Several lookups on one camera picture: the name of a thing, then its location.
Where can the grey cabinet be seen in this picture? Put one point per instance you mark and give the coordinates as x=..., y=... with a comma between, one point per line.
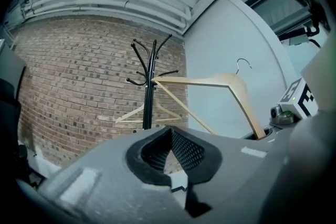
x=11, y=60

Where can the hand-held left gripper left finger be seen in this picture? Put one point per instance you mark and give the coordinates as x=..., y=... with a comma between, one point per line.
x=110, y=186

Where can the dark framed glass partition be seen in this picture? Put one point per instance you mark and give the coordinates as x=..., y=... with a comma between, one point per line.
x=283, y=5

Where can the black office chair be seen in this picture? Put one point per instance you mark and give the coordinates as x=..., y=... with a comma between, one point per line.
x=10, y=118

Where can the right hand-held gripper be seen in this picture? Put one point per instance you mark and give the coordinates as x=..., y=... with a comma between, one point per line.
x=291, y=97

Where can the mounted box device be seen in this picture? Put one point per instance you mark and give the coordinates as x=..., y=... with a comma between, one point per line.
x=296, y=40

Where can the grey ceiling pipes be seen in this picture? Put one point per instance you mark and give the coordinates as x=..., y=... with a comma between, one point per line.
x=118, y=5

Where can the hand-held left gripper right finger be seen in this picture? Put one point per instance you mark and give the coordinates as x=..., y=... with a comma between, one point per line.
x=236, y=178

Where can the black coat rack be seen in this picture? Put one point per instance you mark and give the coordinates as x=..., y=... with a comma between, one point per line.
x=148, y=102

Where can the wooden hanger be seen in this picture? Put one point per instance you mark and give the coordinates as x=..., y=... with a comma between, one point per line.
x=130, y=113
x=239, y=86

